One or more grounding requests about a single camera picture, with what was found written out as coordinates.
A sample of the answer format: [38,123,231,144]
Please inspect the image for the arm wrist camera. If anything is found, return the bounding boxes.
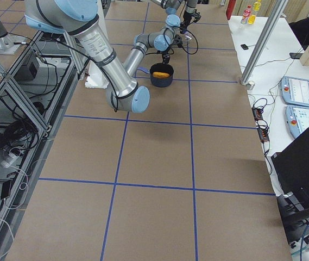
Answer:
[191,9,201,23]

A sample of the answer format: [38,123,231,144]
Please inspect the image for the black smartphone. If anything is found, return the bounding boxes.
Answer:
[289,53,303,59]

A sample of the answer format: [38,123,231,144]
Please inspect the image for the black laptop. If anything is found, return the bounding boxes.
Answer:
[271,128,309,196]

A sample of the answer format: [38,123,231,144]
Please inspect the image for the black small device on table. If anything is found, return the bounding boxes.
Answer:
[241,44,249,50]

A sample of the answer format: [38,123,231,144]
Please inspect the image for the aluminium frame post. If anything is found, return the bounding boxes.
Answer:
[239,0,288,91]

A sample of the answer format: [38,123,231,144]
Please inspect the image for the red label drink bottle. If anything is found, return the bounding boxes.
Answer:
[240,5,251,26]

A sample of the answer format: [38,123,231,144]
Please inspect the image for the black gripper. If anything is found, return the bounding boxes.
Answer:
[180,11,193,34]
[161,48,172,64]

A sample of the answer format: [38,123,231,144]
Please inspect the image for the teach pendant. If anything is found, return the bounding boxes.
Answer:
[285,105,309,138]
[279,76,309,107]

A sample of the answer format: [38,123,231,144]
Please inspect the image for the brown paper table mat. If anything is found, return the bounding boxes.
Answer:
[7,4,291,260]

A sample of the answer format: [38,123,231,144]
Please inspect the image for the upper teach pendant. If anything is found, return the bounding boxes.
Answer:
[279,76,309,107]

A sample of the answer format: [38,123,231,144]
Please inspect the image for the dark blue saucepan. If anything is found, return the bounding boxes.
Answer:
[137,63,174,88]

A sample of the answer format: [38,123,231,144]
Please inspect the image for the lower teach pendant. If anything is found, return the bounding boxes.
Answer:
[285,105,309,138]

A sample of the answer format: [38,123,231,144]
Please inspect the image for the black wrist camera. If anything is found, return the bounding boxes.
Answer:
[171,35,183,48]

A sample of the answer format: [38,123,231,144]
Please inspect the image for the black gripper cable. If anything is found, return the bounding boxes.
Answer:
[167,26,199,57]

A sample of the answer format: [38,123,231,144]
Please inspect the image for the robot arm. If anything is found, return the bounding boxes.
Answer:
[151,0,201,34]
[24,1,181,113]

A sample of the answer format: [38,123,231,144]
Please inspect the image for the yellow drink bottle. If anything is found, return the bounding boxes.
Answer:
[248,0,262,24]

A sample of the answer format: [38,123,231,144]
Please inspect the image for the yellow corn cob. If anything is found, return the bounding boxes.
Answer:
[152,72,171,79]

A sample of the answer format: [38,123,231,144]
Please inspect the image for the glass pot lid blue knob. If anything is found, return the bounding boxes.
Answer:
[178,32,193,44]

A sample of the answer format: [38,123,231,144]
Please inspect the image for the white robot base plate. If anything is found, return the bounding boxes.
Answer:
[85,63,109,89]

